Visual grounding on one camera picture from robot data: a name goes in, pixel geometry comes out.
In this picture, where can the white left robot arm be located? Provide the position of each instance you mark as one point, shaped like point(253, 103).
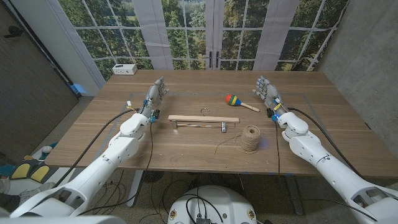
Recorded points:
point(102, 165)

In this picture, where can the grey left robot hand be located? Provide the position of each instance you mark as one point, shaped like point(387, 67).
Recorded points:
point(154, 96)

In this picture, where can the colourful striped wooden maraca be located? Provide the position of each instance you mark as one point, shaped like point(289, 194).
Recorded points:
point(232, 100)

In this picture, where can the wooden clip hanger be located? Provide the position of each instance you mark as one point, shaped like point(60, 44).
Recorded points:
point(202, 118)

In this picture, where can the white robot torso base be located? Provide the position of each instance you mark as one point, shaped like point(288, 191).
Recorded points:
point(214, 205)

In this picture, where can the brown twine spool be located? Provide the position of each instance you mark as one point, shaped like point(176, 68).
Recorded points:
point(250, 138)

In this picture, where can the grey sneaker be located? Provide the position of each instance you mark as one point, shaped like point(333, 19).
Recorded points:
point(37, 190)

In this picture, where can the white power strip box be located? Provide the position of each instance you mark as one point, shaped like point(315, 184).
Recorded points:
point(124, 69)

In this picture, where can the black wall hook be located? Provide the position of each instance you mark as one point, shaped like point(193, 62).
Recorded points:
point(13, 31)

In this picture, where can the white table leg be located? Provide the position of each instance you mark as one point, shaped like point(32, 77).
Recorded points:
point(135, 189)

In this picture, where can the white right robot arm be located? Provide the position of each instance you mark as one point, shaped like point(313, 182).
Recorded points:
point(329, 165)

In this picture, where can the grey table leg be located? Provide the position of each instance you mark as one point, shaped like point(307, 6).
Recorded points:
point(295, 196)

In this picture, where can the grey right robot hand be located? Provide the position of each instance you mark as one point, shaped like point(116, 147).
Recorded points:
point(270, 93)

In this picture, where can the yellow and black object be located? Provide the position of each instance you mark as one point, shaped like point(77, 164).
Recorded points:
point(31, 171)

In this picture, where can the printed window forest backdrop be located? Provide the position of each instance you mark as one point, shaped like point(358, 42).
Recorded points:
point(248, 31)

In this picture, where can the small blue object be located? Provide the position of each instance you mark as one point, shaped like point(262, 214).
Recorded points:
point(78, 88)

